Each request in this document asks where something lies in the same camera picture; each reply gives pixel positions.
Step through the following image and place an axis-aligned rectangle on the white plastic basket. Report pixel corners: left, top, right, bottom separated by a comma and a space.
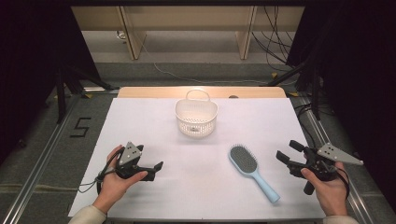
174, 88, 219, 139

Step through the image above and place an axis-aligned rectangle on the bundle of black cables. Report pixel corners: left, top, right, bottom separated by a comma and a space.
250, 5, 302, 73

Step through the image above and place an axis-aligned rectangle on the person's left hand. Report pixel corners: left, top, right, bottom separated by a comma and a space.
92, 144, 149, 215

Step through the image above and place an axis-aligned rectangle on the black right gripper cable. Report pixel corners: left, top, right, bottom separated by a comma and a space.
335, 167, 351, 201

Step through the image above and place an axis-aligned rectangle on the person's right hand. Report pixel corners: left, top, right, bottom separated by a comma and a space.
300, 161, 350, 217

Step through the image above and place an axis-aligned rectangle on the light blue hairbrush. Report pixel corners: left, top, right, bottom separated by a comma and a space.
228, 143, 281, 205

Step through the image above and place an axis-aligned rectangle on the black curtain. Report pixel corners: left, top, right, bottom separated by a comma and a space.
286, 4, 396, 216
0, 4, 102, 166

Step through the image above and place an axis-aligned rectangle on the aluminium floor rail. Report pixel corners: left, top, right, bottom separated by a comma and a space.
297, 94, 376, 224
0, 92, 84, 224

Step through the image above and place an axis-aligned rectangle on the white floor cable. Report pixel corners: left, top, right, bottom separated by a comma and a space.
139, 38, 298, 88

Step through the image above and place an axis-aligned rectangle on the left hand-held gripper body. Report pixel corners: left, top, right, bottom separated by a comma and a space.
115, 141, 157, 182

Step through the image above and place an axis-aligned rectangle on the black tripod stand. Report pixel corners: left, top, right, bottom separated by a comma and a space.
54, 60, 120, 125
266, 57, 323, 121

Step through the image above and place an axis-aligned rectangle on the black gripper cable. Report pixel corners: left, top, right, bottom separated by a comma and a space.
77, 148, 126, 195
335, 167, 351, 201

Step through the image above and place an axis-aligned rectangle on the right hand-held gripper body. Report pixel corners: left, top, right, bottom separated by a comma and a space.
286, 142, 365, 197

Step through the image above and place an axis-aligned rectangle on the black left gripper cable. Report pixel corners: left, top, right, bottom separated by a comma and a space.
77, 148, 126, 195

